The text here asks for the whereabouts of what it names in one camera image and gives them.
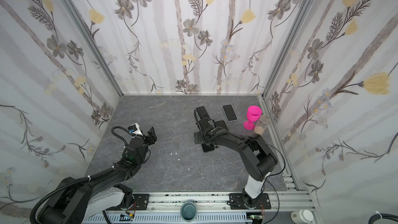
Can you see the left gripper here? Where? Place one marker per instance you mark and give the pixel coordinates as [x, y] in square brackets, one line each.
[150, 138]

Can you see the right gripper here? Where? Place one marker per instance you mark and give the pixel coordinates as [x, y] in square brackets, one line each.
[205, 124]

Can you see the light blue case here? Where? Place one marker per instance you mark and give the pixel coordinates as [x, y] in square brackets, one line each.
[229, 112]
[202, 113]

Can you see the black phone case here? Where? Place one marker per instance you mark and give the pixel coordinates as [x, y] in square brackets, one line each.
[221, 124]

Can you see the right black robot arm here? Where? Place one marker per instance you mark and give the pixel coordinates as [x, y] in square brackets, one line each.
[257, 156]

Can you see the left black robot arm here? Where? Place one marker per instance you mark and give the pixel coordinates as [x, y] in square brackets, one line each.
[68, 203]

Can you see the pink plastic goblet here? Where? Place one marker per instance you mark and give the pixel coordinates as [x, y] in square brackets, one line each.
[253, 115]

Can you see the clear jar with cork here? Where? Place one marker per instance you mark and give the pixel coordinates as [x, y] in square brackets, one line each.
[262, 124]

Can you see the teal round cup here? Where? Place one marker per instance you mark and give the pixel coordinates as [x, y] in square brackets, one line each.
[188, 211]

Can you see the white bottle bottom right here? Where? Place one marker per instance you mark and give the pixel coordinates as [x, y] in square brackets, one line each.
[302, 216]

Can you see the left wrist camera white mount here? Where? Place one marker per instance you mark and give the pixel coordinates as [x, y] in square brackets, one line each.
[135, 131]

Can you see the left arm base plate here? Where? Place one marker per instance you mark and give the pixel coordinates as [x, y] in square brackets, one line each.
[137, 202]

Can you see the aluminium front rail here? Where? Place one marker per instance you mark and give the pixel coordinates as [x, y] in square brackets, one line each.
[217, 201]

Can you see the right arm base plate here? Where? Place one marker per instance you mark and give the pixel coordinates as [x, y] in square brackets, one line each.
[243, 201]

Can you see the white slotted cable duct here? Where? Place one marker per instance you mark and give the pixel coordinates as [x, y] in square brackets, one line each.
[176, 218]

